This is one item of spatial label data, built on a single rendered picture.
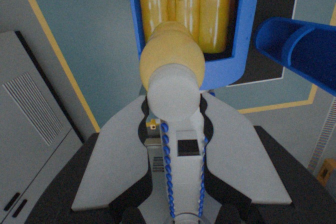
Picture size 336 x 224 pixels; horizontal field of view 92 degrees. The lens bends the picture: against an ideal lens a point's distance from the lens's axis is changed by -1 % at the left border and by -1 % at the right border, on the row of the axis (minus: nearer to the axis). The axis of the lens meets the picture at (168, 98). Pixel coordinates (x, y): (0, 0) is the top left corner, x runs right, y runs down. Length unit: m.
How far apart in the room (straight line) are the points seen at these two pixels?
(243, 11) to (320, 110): 2.29
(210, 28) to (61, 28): 1.55
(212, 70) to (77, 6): 1.50
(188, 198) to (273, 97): 1.39
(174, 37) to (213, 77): 0.21
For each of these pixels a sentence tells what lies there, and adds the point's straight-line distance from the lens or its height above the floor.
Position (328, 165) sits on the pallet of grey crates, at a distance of 3.33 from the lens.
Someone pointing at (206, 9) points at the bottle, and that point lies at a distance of 0.42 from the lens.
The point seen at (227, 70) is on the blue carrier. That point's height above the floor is 1.22.
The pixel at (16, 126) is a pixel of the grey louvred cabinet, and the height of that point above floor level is 0.58.
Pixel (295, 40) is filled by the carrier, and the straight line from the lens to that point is 1.17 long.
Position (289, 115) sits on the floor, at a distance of 2.39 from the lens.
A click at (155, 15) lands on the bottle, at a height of 1.09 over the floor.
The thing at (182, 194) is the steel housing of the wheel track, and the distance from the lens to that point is 1.29.
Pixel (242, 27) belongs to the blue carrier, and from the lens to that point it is 0.37.
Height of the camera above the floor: 1.54
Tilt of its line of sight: 59 degrees down
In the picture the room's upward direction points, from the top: 179 degrees counter-clockwise
